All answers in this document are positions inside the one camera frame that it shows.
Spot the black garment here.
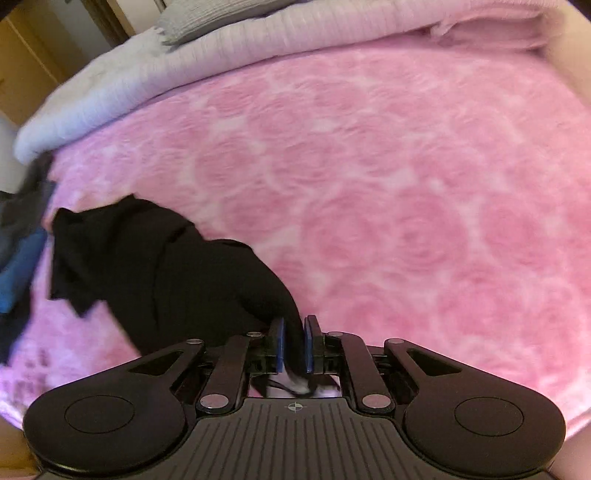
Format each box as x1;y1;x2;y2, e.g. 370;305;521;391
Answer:
50;195;307;377

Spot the pink rose bedsheet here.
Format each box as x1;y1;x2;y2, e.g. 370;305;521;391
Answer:
0;35;591;444

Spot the blue denim garment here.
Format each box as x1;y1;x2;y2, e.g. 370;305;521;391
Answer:
1;227;47;314

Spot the dark grey garment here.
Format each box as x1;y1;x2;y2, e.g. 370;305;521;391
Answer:
0;152;56;267

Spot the striped lavender folded quilt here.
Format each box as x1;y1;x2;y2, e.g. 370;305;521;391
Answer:
13;1;560;165

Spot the grey checked pillow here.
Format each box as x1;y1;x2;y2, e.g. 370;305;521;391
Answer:
155;0;294;46

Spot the wooden wardrobe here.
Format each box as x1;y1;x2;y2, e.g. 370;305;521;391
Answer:
0;0;136;126

